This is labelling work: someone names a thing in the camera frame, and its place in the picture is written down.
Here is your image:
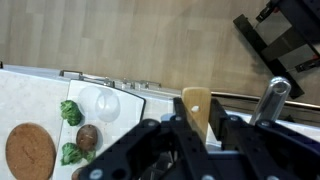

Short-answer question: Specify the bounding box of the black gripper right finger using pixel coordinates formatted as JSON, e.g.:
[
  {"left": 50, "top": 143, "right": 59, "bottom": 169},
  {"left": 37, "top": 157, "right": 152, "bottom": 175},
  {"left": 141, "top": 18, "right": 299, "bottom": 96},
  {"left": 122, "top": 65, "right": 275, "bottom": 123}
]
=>
[{"left": 208, "top": 97, "right": 320, "bottom": 180}]

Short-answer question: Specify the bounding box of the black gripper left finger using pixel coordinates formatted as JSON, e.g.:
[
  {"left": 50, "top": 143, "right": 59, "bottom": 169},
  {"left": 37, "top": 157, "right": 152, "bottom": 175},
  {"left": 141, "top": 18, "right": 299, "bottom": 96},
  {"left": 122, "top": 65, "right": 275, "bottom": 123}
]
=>
[{"left": 78, "top": 96, "right": 215, "bottom": 180}]

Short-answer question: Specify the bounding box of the wooden spatula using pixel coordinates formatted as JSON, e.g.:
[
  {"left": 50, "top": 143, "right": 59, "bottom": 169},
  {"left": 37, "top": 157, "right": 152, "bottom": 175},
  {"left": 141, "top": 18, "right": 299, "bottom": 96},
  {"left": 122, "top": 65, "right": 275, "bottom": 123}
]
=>
[{"left": 181, "top": 86, "right": 213, "bottom": 145}]

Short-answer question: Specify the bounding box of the white cutting board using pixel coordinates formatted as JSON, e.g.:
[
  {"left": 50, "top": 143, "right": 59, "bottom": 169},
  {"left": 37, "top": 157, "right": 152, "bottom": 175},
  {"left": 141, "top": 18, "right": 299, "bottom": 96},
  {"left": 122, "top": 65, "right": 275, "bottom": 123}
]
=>
[{"left": 52, "top": 78, "right": 147, "bottom": 180}]

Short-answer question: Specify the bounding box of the brown potato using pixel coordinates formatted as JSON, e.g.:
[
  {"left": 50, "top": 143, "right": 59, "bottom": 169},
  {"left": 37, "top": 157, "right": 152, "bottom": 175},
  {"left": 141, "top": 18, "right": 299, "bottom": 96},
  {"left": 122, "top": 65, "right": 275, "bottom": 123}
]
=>
[
  {"left": 75, "top": 123, "right": 99, "bottom": 152},
  {"left": 71, "top": 166, "right": 85, "bottom": 180}
]

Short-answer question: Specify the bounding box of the clear plastic cup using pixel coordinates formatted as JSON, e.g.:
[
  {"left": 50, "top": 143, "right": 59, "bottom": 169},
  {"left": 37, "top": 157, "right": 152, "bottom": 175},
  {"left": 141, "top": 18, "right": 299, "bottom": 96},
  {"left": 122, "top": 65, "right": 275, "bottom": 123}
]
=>
[{"left": 78, "top": 85, "right": 121, "bottom": 123}]

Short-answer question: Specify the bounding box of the round cork trivet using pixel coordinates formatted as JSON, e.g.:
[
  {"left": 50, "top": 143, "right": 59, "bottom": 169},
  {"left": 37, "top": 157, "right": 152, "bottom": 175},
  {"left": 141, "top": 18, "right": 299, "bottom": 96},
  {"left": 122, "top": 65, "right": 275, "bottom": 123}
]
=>
[{"left": 5, "top": 122, "right": 57, "bottom": 180}]

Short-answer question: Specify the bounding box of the black stand with red clamps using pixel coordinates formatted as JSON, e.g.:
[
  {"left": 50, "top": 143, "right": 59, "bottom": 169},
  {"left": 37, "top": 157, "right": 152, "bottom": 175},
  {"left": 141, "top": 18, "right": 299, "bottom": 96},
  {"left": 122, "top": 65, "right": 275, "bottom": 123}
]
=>
[{"left": 232, "top": 0, "right": 320, "bottom": 100}]

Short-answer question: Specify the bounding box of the cream saucepan with steel handle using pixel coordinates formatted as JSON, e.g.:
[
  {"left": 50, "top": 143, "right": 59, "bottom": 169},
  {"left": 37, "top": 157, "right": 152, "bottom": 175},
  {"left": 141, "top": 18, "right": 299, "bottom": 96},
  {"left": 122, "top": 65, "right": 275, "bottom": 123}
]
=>
[{"left": 248, "top": 76, "right": 292, "bottom": 127}]

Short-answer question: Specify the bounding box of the steel drawer handle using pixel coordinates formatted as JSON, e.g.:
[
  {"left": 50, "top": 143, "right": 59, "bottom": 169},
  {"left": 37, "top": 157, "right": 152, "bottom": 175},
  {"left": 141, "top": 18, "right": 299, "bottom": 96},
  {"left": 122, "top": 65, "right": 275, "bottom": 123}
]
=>
[
  {"left": 134, "top": 79, "right": 163, "bottom": 90},
  {"left": 58, "top": 69, "right": 84, "bottom": 80},
  {"left": 116, "top": 78, "right": 136, "bottom": 90},
  {"left": 77, "top": 75, "right": 116, "bottom": 89}
]

